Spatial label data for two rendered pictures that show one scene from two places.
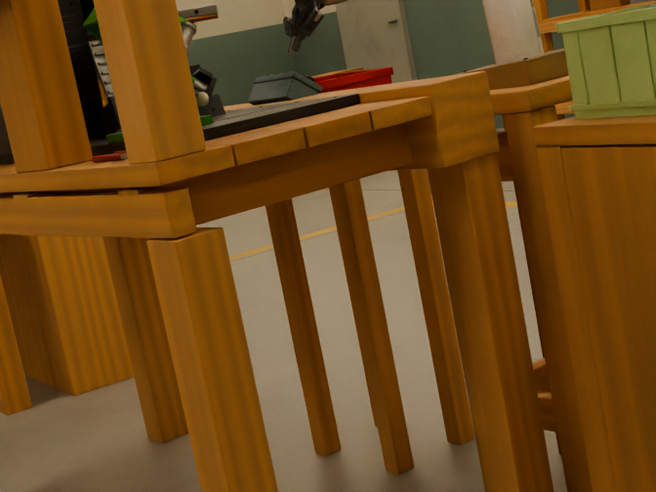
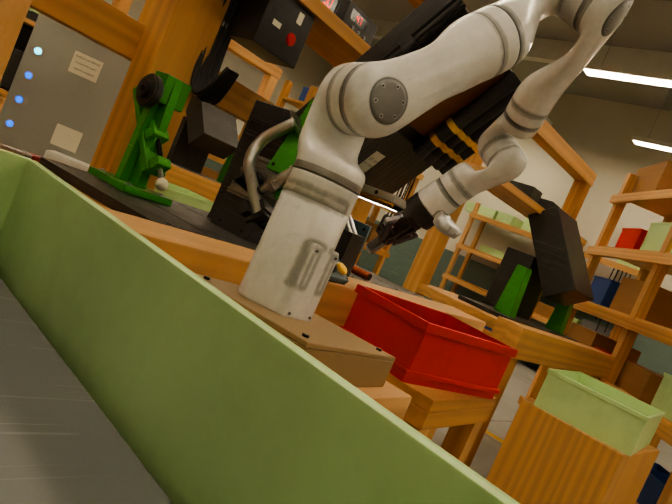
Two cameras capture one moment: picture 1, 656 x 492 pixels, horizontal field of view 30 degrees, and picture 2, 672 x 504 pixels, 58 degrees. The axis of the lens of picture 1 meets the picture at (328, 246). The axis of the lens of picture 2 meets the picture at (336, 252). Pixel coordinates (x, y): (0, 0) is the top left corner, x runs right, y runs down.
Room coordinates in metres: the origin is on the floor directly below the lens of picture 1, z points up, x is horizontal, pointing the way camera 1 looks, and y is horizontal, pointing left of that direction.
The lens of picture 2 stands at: (2.26, -1.18, 1.03)
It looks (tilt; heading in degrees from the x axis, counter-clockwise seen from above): 3 degrees down; 71
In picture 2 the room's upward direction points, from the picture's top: 23 degrees clockwise
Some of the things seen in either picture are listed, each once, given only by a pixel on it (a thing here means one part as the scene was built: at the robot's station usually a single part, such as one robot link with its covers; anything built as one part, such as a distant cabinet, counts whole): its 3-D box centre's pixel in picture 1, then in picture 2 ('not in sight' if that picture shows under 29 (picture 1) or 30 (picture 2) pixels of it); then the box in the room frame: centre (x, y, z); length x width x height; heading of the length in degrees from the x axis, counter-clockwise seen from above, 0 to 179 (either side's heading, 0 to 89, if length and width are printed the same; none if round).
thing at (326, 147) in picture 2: not in sight; (348, 128); (2.46, -0.43, 1.14); 0.09 x 0.09 x 0.17; 16
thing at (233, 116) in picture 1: (123, 136); (271, 245); (2.62, 0.38, 0.89); 1.10 x 0.42 x 0.02; 36
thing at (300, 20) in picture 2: not in sight; (270, 25); (2.41, 0.48, 1.42); 0.17 x 0.12 x 0.15; 36
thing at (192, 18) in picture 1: (124, 28); (349, 186); (2.74, 0.35, 1.11); 0.39 x 0.16 x 0.03; 126
